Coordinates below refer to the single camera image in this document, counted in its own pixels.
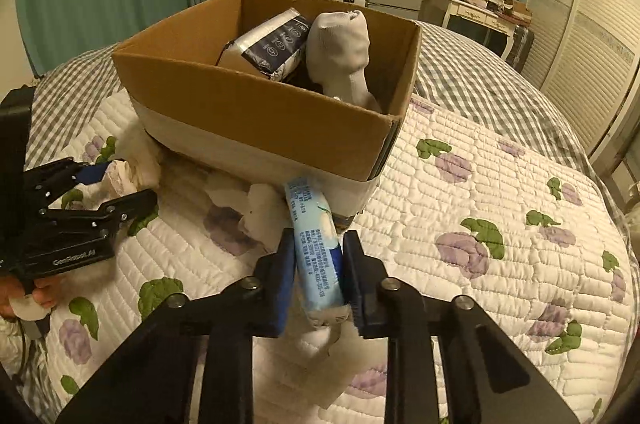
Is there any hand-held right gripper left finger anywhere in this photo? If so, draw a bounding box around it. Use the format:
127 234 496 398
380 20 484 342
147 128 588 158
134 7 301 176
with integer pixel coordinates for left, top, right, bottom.
55 228 297 424

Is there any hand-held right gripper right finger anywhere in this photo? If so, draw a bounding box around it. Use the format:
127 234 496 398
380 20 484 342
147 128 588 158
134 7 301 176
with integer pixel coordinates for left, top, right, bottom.
342 230 584 424

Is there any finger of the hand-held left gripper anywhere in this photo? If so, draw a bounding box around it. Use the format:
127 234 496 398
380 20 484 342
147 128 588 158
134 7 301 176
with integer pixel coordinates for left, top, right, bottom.
24 157 110 207
41 188 159 235

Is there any white packet with lilac print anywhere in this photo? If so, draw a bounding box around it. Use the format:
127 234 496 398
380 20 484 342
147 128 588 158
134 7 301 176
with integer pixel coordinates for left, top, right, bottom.
101 159 162 195

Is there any blue and white tissue pack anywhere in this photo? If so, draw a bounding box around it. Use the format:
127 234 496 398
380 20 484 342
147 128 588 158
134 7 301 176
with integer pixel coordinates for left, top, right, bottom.
283 176 349 330

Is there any brown cardboard box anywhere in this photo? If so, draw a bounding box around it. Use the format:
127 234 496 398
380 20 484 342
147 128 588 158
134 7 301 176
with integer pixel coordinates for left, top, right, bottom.
111 0 424 219

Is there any white soft cloth bundle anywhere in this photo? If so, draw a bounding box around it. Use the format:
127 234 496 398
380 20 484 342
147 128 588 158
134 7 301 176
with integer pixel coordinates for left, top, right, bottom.
206 170 292 253

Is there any person's left hand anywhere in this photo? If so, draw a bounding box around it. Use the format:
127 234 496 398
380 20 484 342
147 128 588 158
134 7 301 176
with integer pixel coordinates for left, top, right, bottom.
0 277 59 320

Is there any white fluffy cloth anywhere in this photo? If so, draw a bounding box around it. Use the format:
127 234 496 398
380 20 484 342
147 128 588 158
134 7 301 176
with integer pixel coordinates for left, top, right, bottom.
114 123 166 177

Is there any white floral quilt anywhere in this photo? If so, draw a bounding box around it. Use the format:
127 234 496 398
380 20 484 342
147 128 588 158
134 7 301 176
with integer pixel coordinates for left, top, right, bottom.
0 90 637 424

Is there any dark blue and white pack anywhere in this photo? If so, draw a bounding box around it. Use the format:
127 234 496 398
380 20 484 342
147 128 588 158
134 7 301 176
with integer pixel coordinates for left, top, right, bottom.
216 8 315 82

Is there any white sock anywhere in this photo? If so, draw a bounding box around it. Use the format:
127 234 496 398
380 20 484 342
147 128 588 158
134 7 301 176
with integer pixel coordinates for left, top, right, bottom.
305 10 383 112

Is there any grey gingham bed sheet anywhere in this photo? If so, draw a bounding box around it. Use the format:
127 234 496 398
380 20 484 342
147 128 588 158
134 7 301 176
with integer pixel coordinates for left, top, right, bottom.
24 22 598 185

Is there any dark suitcase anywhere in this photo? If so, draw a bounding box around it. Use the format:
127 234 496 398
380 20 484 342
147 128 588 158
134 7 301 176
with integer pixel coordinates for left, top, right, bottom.
504 24 537 72

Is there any white vanity table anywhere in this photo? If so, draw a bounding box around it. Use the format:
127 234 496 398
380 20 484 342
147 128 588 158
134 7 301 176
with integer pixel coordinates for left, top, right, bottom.
429 0 523 60

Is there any white louvered wardrobe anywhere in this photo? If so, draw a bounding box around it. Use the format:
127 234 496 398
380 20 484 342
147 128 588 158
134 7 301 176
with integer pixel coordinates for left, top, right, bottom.
521 0 640 157

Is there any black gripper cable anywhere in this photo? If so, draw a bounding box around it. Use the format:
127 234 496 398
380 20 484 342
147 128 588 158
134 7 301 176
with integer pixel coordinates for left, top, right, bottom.
12 320 48 385

